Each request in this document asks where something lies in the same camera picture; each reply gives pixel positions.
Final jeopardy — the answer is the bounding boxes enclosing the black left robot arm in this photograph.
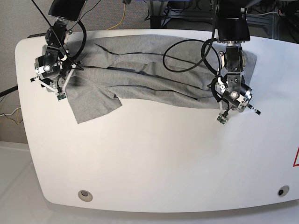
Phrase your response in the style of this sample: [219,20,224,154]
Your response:
[214,0,261,119]

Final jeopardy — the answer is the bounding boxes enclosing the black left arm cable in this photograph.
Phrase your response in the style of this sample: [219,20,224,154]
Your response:
[67,20,88,61]

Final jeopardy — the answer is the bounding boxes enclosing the yellow cable on floor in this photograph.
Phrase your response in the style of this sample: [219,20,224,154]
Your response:
[107,4,126,31]

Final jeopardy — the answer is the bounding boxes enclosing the grey T-shirt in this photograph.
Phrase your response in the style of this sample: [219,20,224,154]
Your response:
[42,34,258,124]

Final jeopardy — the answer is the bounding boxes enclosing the red triangle warning sticker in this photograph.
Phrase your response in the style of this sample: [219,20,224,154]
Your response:
[293,148,299,167]

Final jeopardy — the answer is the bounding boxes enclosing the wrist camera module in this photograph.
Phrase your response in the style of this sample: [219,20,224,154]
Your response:
[56,93,67,101]
[217,114,228,125]

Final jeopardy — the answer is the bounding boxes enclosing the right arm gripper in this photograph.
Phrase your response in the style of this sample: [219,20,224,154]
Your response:
[30,63,78,96]

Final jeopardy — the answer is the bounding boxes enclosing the table cable grommet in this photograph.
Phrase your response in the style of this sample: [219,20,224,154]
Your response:
[78,190,93,202]
[278,185,290,197]

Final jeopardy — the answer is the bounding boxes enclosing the white and yellow floor cables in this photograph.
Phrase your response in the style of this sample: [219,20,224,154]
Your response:
[0,106,23,126]

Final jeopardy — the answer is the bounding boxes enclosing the right table cable grommet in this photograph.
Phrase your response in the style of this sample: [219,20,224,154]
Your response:
[278,185,290,197]

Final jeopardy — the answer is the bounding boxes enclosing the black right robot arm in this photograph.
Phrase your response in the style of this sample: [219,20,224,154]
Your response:
[30,0,87,100]

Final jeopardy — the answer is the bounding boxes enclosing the left table cable grommet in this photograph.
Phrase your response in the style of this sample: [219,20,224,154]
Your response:
[78,190,93,202]

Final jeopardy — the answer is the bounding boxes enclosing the aluminium frame rail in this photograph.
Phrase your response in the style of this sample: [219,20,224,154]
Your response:
[168,11,213,25]

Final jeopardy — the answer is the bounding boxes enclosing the black rod at left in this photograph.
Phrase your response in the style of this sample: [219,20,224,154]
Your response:
[0,85,18,97]

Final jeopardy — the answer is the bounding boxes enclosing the black bar behind table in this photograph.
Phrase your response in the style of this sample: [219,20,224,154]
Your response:
[27,33,46,38]

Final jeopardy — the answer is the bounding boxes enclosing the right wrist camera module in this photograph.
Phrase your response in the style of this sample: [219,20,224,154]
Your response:
[56,93,67,101]

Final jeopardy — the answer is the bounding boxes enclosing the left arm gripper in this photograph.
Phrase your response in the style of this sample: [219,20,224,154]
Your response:
[216,93,261,117]

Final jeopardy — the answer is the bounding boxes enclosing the black table leg post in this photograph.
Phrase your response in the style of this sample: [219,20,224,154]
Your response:
[147,0,163,29]

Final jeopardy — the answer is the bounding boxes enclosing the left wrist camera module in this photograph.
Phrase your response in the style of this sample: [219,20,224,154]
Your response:
[217,114,228,125]

